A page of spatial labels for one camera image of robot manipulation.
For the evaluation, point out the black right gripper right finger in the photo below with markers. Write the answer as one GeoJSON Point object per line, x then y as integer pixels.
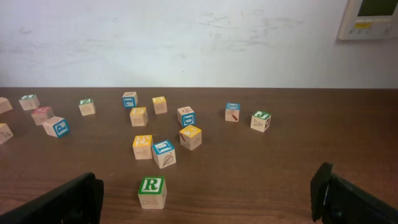
{"type": "Point", "coordinates": [335, 200]}

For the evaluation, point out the plain wooden yellow block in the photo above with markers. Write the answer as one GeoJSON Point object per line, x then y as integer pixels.
{"type": "Point", "coordinates": [5, 105]}

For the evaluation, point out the green Z block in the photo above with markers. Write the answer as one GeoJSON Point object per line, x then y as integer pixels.
{"type": "Point", "coordinates": [87, 107]}

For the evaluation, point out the blue D block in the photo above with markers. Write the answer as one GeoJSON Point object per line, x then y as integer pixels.
{"type": "Point", "coordinates": [186, 116]}

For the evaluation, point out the yellow block far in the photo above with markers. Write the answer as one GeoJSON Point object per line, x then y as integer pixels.
{"type": "Point", "coordinates": [160, 104]}

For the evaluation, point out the beige wall thermostat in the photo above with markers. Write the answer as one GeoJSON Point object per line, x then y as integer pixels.
{"type": "Point", "coordinates": [369, 20]}

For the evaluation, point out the red Q block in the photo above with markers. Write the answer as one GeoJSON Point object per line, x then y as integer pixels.
{"type": "Point", "coordinates": [40, 115]}

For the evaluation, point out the blue block far centre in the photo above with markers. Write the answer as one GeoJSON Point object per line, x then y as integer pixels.
{"type": "Point", "coordinates": [130, 99]}

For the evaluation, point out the yellow block tilted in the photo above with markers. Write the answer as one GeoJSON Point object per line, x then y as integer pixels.
{"type": "Point", "coordinates": [190, 137]}

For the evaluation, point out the yellow block left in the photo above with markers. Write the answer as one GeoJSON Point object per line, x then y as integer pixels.
{"type": "Point", "coordinates": [5, 133]}

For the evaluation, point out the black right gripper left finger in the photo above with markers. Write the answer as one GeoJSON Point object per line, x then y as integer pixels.
{"type": "Point", "coordinates": [77, 201]}

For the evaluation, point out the yellow block camera picture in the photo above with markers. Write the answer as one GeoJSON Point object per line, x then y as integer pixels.
{"type": "Point", "coordinates": [139, 116]}

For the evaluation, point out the yellow block near centre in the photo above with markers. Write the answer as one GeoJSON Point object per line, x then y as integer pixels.
{"type": "Point", "coordinates": [142, 147]}

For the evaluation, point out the blue P side block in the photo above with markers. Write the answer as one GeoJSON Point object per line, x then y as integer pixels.
{"type": "Point", "coordinates": [56, 126]}

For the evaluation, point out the green R block near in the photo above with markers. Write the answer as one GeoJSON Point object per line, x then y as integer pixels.
{"type": "Point", "coordinates": [153, 192]}

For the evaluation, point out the blue I leaf block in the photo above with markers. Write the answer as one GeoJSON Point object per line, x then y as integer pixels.
{"type": "Point", "coordinates": [164, 154]}

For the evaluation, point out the green J block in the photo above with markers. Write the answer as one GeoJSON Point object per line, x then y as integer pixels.
{"type": "Point", "coordinates": [260, 121]}

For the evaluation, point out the blue X block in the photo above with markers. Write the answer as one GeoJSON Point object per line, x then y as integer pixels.
{"type": "Point", "coordinates": [232, 112]}

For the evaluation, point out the green L block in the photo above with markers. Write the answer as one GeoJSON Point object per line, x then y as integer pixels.
{"type": "Point", "coordinates": [29, 102]}

